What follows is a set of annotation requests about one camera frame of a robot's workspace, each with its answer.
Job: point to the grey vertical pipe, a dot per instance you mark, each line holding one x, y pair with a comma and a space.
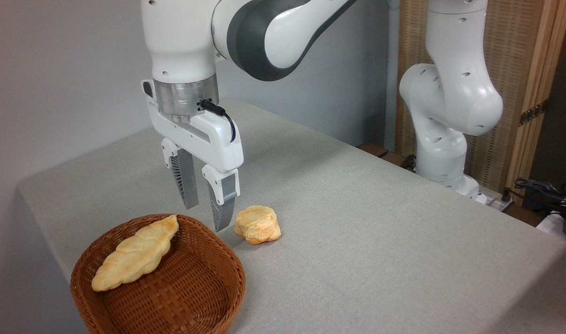
391, 69

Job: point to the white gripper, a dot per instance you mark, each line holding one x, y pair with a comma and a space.
209, 137

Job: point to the round golden bread bun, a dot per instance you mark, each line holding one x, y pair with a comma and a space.
257, 225

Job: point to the grey tablecloth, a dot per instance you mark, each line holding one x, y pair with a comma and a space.
357, 232

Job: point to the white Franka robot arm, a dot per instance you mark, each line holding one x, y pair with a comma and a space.
450, 93

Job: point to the wooden folding screen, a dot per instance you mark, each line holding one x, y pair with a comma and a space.
519, 46

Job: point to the long twisted bread loaf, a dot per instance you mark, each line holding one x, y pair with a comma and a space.
134, 255

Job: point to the brown woven wicker basket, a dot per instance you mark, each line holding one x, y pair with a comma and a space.
195, 287

